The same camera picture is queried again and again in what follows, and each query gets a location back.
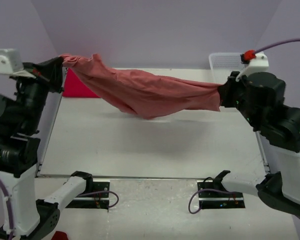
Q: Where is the white plastic basket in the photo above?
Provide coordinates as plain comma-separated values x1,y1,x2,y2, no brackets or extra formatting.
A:
208,52,245,84

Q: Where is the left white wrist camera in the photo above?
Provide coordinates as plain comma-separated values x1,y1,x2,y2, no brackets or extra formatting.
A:
0,48,24,75

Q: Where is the folded red t shirt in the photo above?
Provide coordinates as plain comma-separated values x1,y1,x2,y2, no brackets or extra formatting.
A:
62,68,100,99

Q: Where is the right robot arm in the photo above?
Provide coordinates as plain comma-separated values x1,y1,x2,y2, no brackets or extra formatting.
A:
213,71,300,217

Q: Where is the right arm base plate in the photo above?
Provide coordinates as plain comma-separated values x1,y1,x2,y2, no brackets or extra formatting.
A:
197,177,246,210

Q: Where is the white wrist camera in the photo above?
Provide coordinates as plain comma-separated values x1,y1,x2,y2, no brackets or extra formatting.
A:
235,50,269,82
0,48,24,75

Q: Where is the salmon pink t shirt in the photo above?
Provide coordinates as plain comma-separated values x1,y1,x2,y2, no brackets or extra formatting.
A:
61,53,221,120

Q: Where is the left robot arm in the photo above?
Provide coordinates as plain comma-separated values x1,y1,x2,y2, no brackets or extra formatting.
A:
0,55,94,240

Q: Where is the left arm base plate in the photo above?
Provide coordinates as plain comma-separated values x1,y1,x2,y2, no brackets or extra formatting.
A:
66,179,110,210

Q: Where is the red cloth at bottom edge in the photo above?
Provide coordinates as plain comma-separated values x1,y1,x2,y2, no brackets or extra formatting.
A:
51,231,69,240

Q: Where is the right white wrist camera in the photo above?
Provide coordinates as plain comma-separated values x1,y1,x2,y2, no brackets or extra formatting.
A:
235,50,269,82

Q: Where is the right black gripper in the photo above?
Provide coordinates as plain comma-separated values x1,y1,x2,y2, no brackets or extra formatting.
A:
218,69,260,126

